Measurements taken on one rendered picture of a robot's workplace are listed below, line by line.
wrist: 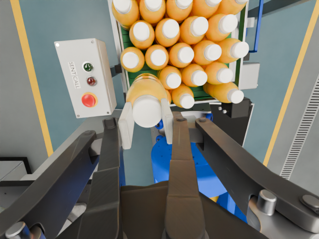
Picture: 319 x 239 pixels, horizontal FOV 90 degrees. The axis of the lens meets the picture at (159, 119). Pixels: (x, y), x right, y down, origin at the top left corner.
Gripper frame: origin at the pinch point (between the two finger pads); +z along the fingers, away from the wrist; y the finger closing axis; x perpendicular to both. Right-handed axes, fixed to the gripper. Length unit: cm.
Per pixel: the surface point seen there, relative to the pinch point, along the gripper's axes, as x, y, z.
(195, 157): -22.8, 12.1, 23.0
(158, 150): -22.8, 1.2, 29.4
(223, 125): -62, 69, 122
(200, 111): -15.3, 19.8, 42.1
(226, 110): -15, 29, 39
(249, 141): -93, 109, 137
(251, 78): -6, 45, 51
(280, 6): 18, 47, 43
